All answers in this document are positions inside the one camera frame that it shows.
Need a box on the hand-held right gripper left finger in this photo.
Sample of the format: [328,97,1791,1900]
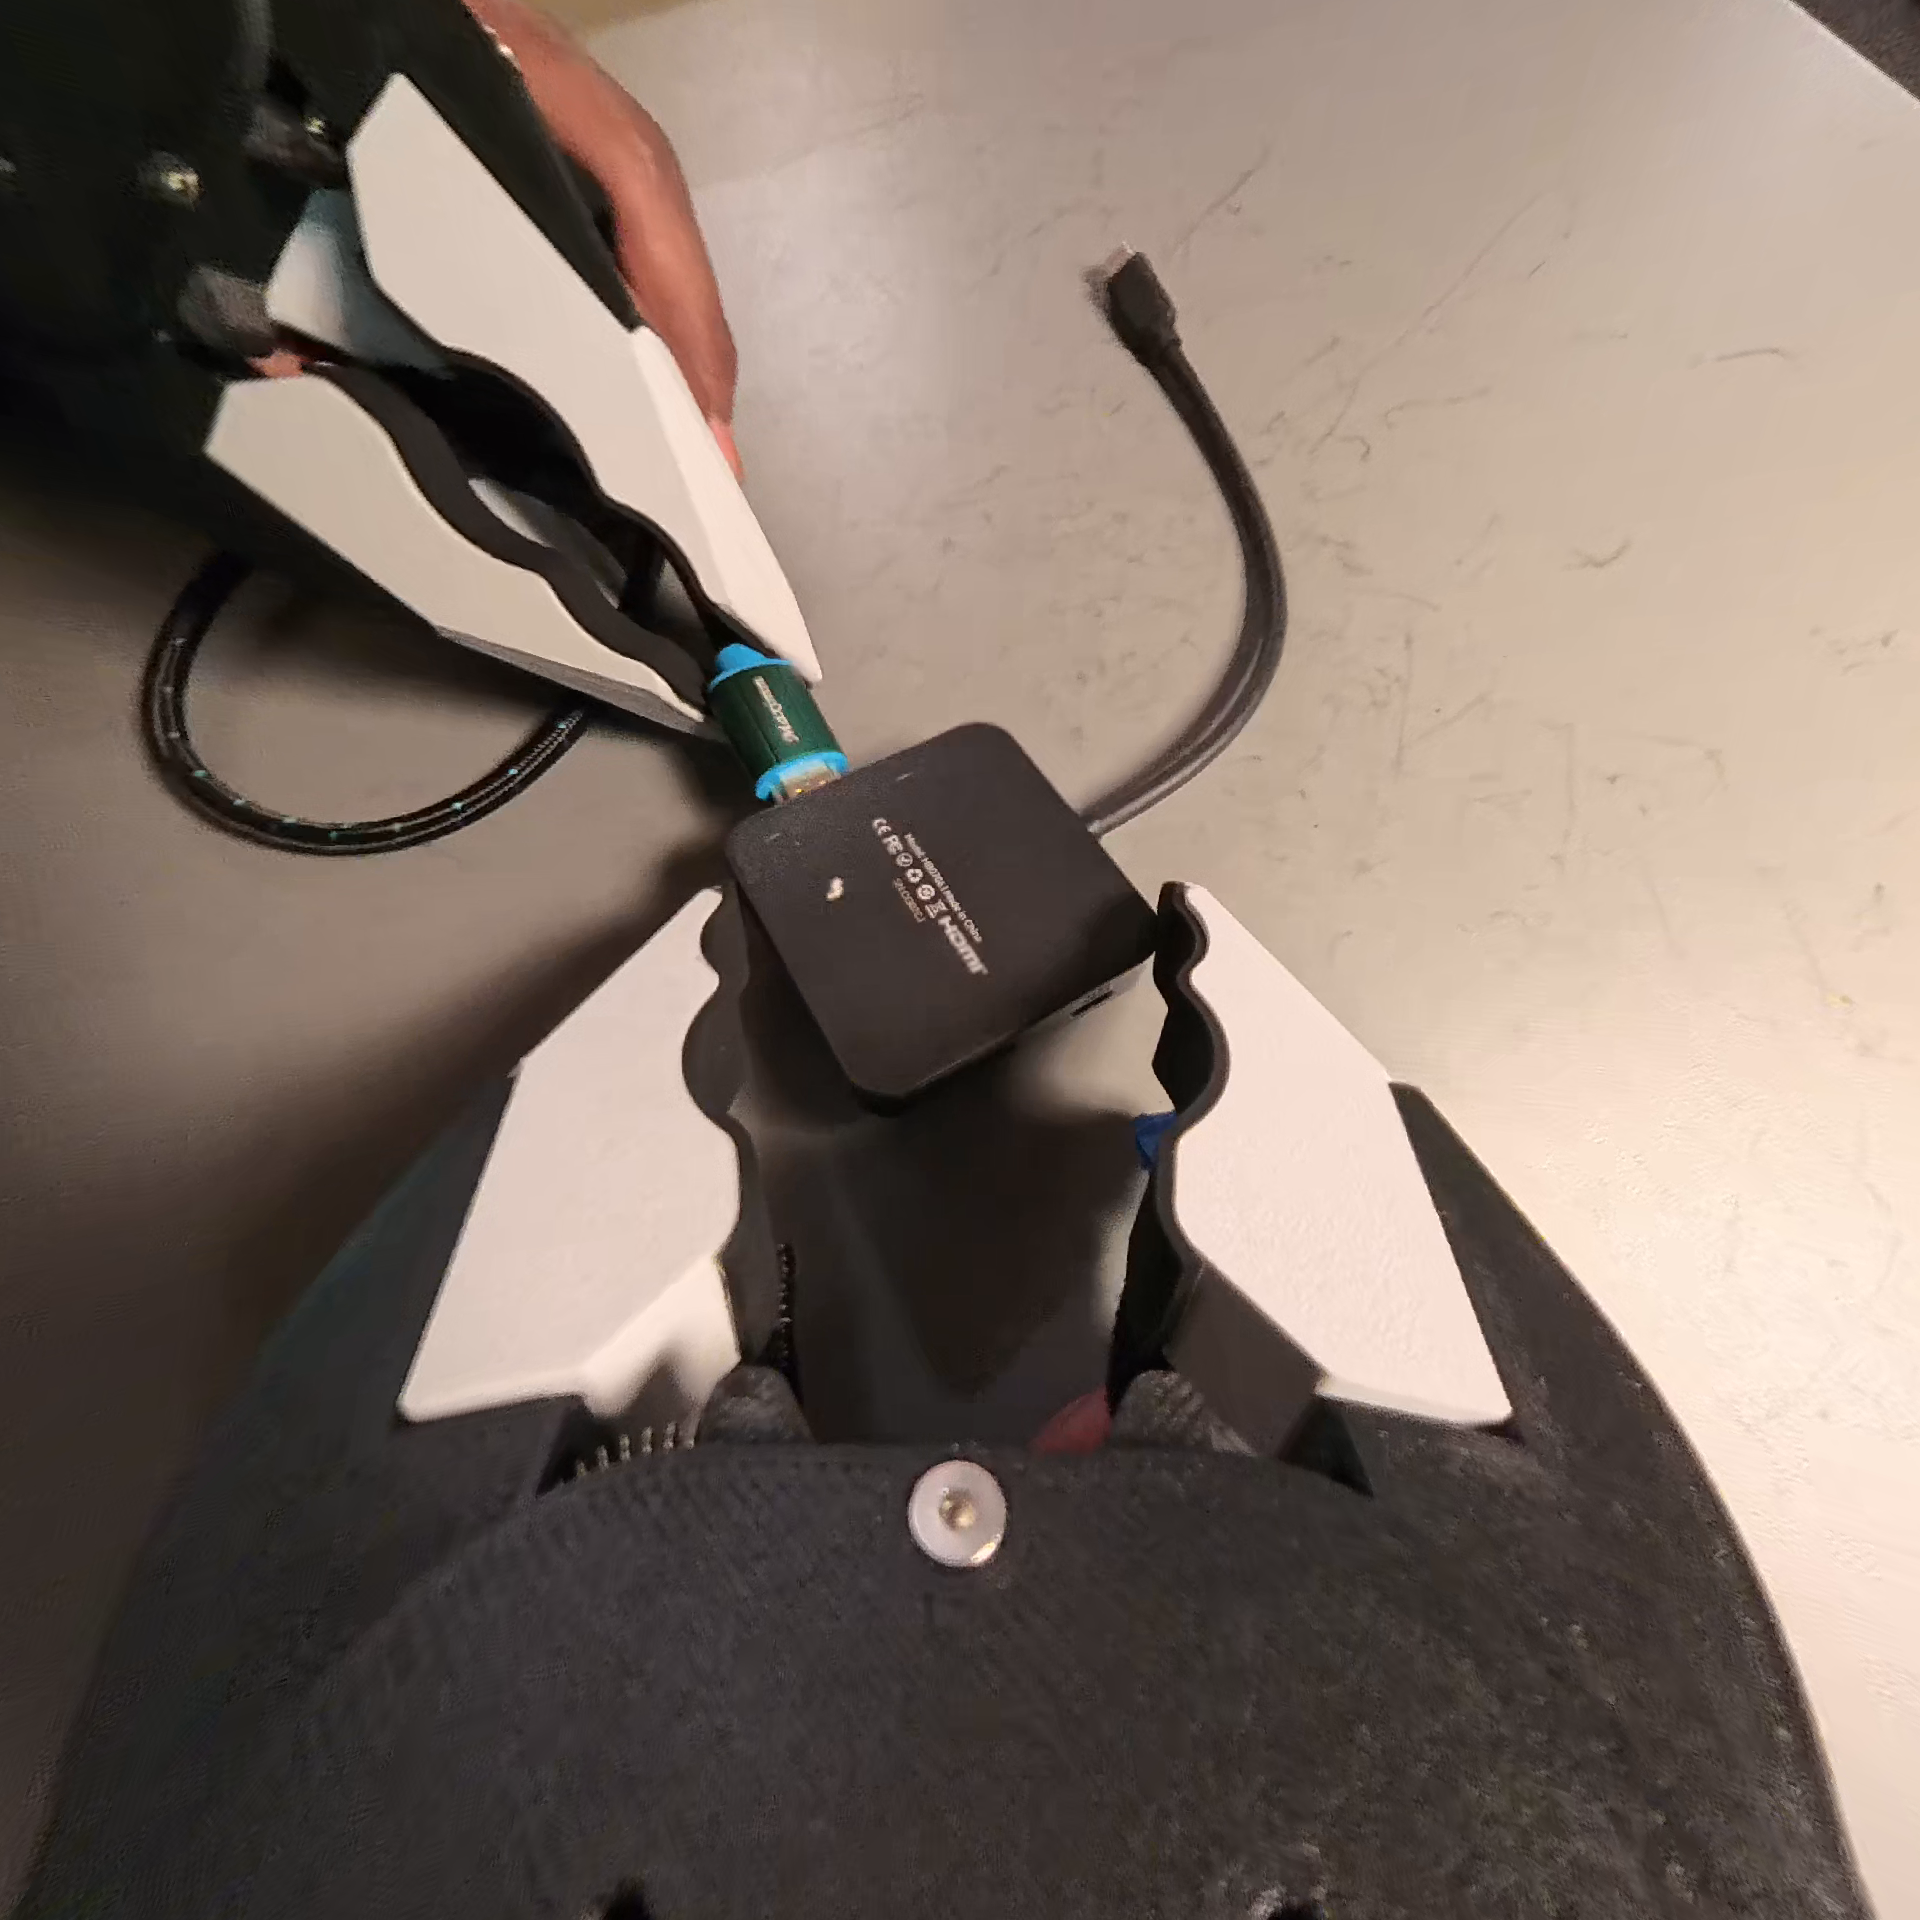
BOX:
[392,885,789,1427]

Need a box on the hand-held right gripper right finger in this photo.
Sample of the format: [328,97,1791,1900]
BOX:
[1110,883,1518,1465]

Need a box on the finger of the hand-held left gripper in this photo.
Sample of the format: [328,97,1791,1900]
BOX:
[262,76,828,689]
[200,363,719,740]

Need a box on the black USB hub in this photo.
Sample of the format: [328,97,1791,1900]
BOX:
[725,722,1160,1115]

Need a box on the green plug braided HDMI cable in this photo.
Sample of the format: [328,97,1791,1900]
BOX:
[140,547,860,860]

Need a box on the black hub cable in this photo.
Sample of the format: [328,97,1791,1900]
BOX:
[1079,245,1295,836]

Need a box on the person's left hand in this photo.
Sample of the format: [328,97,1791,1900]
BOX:
[468,0,749,484]

